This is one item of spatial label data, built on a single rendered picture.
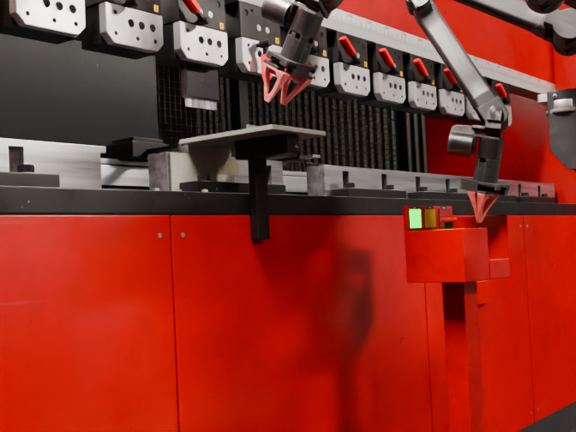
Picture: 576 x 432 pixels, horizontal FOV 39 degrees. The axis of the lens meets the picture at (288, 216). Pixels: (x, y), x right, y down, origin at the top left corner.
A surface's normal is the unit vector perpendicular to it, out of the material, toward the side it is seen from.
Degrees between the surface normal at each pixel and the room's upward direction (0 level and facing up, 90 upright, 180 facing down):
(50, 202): 90
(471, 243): 90
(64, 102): 90
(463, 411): 90
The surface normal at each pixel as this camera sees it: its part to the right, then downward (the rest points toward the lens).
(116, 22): 0.78, -0.06
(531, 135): -0.62, 0.00
